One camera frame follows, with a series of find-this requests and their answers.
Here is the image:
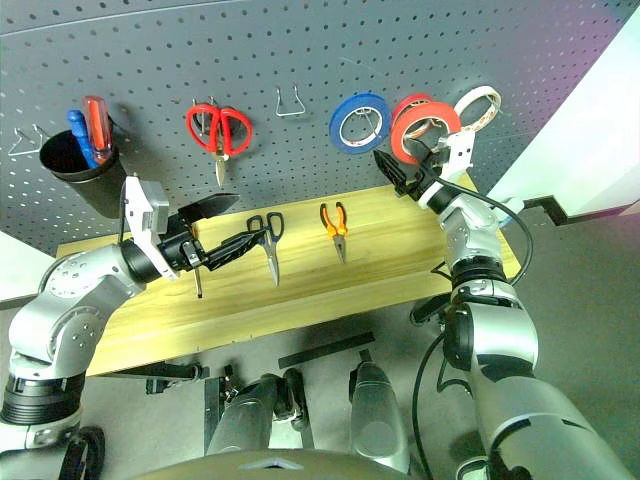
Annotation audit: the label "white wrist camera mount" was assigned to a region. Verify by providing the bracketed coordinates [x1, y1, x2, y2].
[122, 174, 180, 282]
[417, 130, 476, 211]

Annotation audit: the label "black flat floor bar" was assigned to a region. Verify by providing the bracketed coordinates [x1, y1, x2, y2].
[277, 330, 377, 370]

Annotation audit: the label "blue handled screwdriver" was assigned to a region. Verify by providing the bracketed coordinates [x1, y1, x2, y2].
[66, 109, 99, 170]

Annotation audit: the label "dark blue handled scissors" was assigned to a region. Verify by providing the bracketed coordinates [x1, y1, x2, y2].
[245, 210, 286, 288]

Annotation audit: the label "dark grey rounded shape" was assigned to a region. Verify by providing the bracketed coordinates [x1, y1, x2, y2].
[349, 360, 402, 459]
[206, 374, 279, 456]

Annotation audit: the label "black cup holder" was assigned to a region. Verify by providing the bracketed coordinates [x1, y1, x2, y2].
[38, 127, 124, 220]

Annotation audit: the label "orange handled long-nose pliers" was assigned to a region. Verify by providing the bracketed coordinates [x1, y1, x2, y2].
[319, 200, 349, 265]

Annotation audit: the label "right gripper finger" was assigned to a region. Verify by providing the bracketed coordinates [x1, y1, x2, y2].
[373, 148, 409, 195]
[409, 141, 435, 169]

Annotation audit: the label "grey robot torso cover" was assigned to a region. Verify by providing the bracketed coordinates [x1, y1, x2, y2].
[129, 446, 417, 480]

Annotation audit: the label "grey perforated pegboard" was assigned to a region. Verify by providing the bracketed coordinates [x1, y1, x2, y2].
[0, 0, 637, 257]

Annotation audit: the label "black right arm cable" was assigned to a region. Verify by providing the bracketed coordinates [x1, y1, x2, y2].
[412, 178, 534, 480]

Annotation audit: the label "red tape roll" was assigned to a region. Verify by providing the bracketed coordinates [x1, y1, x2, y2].
[391, 92, 434, 126]
[389, 100, 462, 166]

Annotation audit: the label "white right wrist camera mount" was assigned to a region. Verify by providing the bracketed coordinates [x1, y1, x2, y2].
[417, 130, 476, 211]

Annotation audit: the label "red handled scissors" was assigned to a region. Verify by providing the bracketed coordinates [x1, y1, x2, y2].
[185, 101, 254, 189]

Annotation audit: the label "metal wire pegboard hook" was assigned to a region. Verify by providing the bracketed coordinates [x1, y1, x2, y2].
[8, 124, 52, 158]
[274, 84, 308, 119]

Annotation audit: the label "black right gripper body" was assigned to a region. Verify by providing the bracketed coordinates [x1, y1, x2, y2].
[393, 153, 445, 201]

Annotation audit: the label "white tape roll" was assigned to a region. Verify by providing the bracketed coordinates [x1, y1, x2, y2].
[452, 84, 503, 136]

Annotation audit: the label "blue tape roll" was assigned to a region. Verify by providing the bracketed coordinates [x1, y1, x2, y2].
[327, 90, 393, 156]

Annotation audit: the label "red handled screwdriver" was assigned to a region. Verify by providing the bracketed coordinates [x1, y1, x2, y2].
[81, 95, 114, 164]

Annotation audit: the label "black table frame bracket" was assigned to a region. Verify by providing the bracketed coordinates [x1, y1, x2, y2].
[144, 361, 226, 451]

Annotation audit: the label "slim metal shaft screwdriver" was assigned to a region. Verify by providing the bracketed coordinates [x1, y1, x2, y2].
[189, 222, 205, 300]

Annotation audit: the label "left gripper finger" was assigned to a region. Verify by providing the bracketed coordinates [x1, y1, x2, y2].
[177, 192, 242, 223]
[201, 231, 264, 273]

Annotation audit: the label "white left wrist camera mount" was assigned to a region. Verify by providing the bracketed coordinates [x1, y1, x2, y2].
[122, 174, 180, 282]

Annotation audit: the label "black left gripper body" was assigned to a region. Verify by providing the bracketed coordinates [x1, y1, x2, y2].
[157, 211, 207, 274]

